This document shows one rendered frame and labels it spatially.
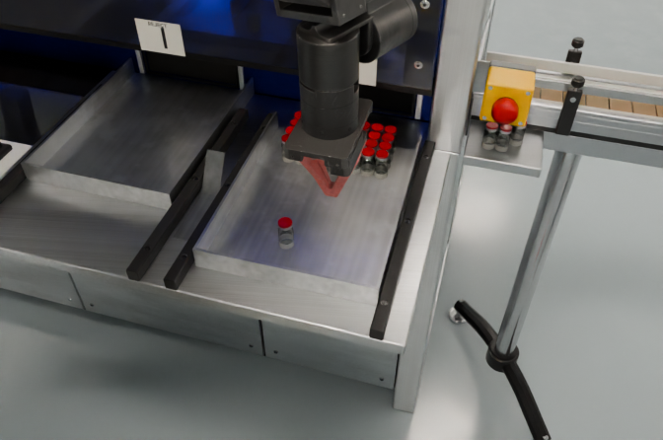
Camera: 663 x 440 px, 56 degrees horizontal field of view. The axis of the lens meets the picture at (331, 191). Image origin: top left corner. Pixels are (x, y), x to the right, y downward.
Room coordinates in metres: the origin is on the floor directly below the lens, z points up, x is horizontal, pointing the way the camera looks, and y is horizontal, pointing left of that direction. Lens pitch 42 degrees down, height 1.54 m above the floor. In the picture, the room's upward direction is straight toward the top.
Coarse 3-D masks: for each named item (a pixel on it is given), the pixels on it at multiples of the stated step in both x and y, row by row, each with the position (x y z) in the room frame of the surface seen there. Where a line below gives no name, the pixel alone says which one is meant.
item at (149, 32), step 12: (144, 24) 0.98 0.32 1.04; (156, 24) 0.97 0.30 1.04; (168, 24) 0.97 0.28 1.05; (144, 36) 0.98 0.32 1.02; (156, 36) 0.97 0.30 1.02; (168, 36) 0.97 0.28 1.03; (180, 36) 0.96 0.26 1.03; (144, 48) 0.98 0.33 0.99; (156, 48) 0.98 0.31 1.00; (168, 48) 0.97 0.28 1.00; (180, 48) 0.96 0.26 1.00
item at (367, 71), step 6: (360, 66) 0.87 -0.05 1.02; (366, 66) 0.87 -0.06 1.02; (372, 66) 0.87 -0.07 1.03; (360, 72) 0.87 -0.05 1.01; (366, 72) 0.87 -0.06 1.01; (372, 72) 0.87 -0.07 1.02; (360, 78) 0.87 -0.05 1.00; (366, 78) 0.87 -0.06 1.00; (372, 78) 0.87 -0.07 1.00; (366, 84) 0.87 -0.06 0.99; (372, 84) 0.87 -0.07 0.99
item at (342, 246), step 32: (256, 160) 0.80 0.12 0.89; (416, 160) 0.79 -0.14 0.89; (256, 192) 0.73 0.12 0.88; (288, 192) 0.73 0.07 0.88; (320, 192) 0.73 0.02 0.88; (352, 192) 0.73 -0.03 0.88; (384, 192) 0.73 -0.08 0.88; (224, 224) 0.66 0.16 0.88; (256, 224) 0.66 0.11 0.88; (320, 224) 0.66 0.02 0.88; (352, 224) 0.66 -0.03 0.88; (384, 224) 0.66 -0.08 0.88; (224, 256) 0.56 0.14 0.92; (256, 256) 0.59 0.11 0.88; (288, 256) 0.59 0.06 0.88; (320, 256) 0.59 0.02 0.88; (352, 256) 0.59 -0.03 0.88; (384, 256) 0.59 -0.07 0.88; (320, 288) 0.53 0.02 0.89; (352, 288) 0.52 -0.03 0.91
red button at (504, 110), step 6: (498, 102) 0.79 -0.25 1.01; (504, 102) 0.78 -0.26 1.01; (510, 102) 0.78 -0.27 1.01; (492, 108) 0.79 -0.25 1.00; (498, 108) 0.78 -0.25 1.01; (504, 108) 0.78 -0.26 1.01; (510, 108) 0.77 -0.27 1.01; (516, 108) 0.78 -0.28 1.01; (492, 114) 0.78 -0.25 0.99; (498, 114) 0.78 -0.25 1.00; (504, 114) 0.77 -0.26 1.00; (510, 114) 0.77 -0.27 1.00; (516, 114) 0.77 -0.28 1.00; (498, 120) 0.78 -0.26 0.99; (504, 120) 0.77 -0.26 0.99; (510, 120) 0.77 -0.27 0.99
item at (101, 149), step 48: (96, 96) 0.96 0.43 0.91; (144, 96) 1.00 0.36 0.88; (192, 96) 1.00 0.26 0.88; (240, 96) 0.95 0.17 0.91; (48, 144) 0.82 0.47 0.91; (96, 144) 0.85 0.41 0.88; (144, 144) 0.85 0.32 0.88; (192, 144) 0.85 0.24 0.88; (96, 192) 0.72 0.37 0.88; (144, 192) 0.70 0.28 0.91
